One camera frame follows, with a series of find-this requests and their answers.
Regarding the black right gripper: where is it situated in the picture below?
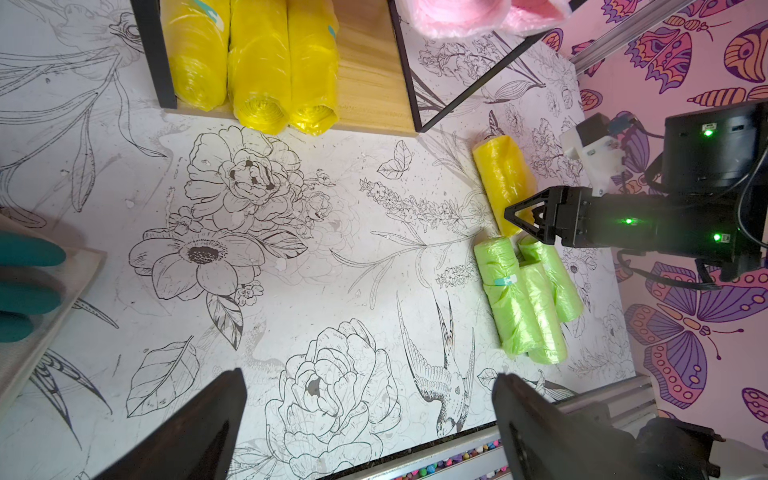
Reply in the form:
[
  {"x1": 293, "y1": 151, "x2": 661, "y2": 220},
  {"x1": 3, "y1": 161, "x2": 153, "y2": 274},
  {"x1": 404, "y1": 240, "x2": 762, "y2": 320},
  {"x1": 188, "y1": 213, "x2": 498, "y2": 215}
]
[{"x1": 503, "y1": 186, "x2": 762, "y2": 281}]

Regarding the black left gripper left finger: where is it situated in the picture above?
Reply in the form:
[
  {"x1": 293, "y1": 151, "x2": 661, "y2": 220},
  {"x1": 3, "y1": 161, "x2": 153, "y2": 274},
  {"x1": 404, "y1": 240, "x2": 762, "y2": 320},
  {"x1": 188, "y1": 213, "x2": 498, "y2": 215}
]
[{"x1": 97, "y1": 368, "x2": 247, "y2": 479}]

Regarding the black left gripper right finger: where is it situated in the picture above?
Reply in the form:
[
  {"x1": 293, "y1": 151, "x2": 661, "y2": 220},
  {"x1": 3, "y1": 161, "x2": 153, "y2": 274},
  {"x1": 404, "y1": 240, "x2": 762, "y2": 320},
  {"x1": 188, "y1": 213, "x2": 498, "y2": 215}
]
[{"x1": 492, "y1": 374, "x2": 648, "y2": 479}]

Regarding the yellow bag roll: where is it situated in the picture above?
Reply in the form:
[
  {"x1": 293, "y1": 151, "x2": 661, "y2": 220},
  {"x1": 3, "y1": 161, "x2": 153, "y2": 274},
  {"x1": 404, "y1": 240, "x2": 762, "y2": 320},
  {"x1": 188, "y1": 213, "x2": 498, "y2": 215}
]
[
  {"x1": 472, "y1": 135, "x2": 537, "y2": 237},
  {"x1": 228, "y1": 0, "x2": 291, "y2": 135},
  {"x1": 160, "y1": 0, "x2": 231, "y2": 112},
  {"x1": 287, "y1": 0, "x2": 340, "y2": 136}
]

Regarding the green bag roll one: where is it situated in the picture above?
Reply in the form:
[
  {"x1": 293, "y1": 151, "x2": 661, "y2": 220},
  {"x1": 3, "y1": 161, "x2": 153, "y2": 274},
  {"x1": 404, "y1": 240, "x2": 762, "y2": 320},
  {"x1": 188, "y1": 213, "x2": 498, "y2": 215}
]
[{"x1": 474, "y1": 237, "x2": 543, "y2": 358}]

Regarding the green bag roll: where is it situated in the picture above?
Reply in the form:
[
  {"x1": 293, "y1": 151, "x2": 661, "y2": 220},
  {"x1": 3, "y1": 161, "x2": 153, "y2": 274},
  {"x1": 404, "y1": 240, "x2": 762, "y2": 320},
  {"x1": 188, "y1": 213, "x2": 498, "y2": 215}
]
[{"x1": 518, "y1": 236, "x2": 584, "y2": 323}]

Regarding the green bag roll two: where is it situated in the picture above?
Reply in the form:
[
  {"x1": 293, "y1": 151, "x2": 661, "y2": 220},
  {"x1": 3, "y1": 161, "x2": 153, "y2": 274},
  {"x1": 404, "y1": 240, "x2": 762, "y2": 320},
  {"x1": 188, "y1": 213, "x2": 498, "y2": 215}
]
[{"x1": 521, "y1": 262, "x2": 568, "y2": 365}]

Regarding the pink bag roll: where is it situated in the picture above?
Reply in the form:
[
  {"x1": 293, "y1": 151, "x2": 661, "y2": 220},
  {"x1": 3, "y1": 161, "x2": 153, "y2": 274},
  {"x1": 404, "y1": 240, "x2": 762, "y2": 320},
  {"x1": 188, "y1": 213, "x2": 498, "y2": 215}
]
[
  {"x1": 401, "y1": 0, "x2": 511, "y2": 39},
  {"x1": 501, "y1": 0, "x2": 573, "y2": 36}
]

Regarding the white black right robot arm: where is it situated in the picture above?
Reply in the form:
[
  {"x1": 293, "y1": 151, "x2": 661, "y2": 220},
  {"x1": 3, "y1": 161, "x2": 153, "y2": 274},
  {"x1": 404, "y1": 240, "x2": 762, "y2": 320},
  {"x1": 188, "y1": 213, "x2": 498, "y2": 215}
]
[{"x1": 504, "y1": 101, "x2": 767, "y2": 291}]

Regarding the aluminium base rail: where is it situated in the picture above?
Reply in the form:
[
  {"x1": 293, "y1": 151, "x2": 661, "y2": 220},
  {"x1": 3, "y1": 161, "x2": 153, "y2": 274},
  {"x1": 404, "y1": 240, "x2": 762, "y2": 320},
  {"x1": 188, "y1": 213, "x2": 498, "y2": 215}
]
[{"x1": 336, "y1": 374, "x2": 767, "y2": 479}]

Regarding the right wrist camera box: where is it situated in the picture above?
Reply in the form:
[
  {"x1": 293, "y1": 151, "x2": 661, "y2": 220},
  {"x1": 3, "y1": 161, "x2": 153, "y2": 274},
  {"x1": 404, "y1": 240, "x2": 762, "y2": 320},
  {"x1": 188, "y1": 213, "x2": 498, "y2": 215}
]
[{"x1": 560, "y1": 113, "x2": 625, "y2": 197}]

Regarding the wooden three-tier shelf black frame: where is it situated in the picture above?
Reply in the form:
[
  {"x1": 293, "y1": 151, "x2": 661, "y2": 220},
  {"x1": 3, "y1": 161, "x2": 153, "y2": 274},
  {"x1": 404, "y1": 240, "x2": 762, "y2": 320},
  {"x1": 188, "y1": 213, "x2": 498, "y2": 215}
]
[{"x1": 130, "y1": 1, "x2": 545, "y2": 136}]

